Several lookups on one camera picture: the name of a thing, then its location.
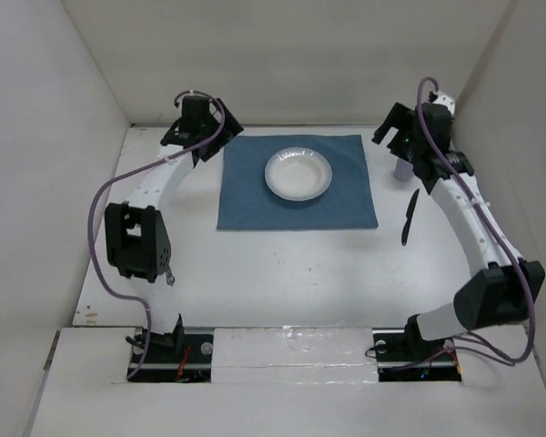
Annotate lavender plastic cup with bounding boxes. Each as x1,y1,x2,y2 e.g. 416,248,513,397
393,158,414,183

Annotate black plastic knife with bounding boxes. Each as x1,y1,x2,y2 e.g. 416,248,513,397
400,188,420,246

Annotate white blue-rimmed plate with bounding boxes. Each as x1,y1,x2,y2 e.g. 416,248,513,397
264,147,333,202

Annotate blue cloth napkin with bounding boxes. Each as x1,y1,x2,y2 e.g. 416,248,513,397
217,135,379,231

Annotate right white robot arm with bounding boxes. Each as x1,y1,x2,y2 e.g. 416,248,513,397
372,99,545,359

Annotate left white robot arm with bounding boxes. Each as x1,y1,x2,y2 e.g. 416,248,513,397
105,91,243,361

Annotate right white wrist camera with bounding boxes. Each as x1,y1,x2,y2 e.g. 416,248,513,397
429,90,455,116

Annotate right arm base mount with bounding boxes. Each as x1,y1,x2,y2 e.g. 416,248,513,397
365,324,462,382

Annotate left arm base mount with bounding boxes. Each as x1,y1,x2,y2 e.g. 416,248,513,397
127,328,214,383

